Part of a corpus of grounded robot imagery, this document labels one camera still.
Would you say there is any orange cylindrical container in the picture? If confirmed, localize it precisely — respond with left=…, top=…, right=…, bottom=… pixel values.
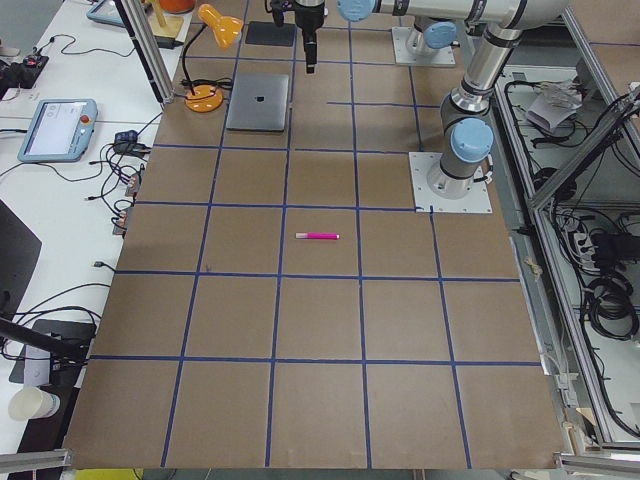
left=159, top=0, right=196, bottom=15

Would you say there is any pink pen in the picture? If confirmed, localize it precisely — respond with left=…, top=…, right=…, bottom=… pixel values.
left=295, top=232, right=340, bottom=241

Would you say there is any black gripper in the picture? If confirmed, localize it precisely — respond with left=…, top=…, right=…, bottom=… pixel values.
left=293, top=0, right=325, bottom=74

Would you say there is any grey closed laptop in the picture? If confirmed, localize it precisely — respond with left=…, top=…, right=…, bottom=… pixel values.
left=226, top=73, right=289, bottom=132

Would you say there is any black mousepad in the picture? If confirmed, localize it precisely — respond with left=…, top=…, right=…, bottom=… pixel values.
left=245, top=21, right=296, bottom=47

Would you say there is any wooden stand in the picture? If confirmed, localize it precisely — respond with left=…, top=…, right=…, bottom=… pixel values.
left=148, top=0, right=184, bottom=40

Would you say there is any white paper cup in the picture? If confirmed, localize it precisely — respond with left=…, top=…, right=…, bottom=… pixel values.
left=8, top=387, right=61, bottom=421

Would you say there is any blue teach pendant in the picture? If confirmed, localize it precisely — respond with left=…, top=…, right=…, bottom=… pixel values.
left=17, top=99, right=98, bottom=163
left=86, top=0, right=124, bottom=28

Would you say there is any black power adapter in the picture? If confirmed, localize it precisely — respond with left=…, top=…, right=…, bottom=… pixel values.
left=154, top=35, right=184, bottom=50

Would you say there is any orange desk lamp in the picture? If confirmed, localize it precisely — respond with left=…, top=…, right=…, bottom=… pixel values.
left=180, top=3, right=244, bottom=113

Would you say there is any black usb hub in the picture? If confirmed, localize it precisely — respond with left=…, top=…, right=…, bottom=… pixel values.
left=113, top=130, right=151, bottom=156

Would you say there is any white power strip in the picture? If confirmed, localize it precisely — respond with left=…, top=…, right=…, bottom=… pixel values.
left=571, top=231, right=596, bottom=269

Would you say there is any aluminium frame post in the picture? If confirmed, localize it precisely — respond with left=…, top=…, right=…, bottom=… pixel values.
left=115, top=0, right=174, bottom=105

